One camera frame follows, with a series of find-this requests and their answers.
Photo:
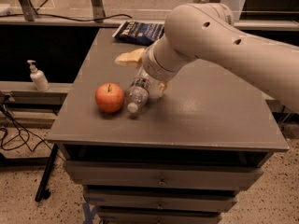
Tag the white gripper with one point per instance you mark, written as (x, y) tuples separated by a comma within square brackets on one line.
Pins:
[(151, 64)]

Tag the clear plastic water bottle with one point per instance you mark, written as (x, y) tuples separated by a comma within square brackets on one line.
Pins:
[(139, 90)]

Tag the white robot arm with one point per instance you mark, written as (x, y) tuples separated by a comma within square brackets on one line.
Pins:
[(206, 32)]

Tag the red apple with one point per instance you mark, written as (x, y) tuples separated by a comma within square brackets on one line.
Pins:
[(109, 97)]

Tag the white pump dispenser bottle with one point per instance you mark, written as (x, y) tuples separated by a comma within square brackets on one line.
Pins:
[(38, 77)]

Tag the dark blue chip bag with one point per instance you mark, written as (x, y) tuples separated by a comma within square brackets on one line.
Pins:
[(139, 33)]

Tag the grey drawer cabinet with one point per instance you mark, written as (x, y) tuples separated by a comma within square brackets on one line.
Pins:
[(208, 117)]

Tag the top grey drawer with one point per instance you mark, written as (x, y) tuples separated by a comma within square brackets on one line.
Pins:
[(145, 175)]

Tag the grey drawer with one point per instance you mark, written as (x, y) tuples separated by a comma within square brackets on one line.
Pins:
[(122, 216), (145, 175), (161, 200)]

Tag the middle grey drawer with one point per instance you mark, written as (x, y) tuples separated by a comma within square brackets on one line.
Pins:
[(161, 200)]

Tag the bottom grey drawer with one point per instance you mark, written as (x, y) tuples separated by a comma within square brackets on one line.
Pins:
[(122, 216)]

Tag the black metal floor bar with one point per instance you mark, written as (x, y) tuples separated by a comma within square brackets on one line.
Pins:
[(43, 192)]

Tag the grey metal railing frame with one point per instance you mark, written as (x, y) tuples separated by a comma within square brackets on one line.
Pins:
[(280, 15)]

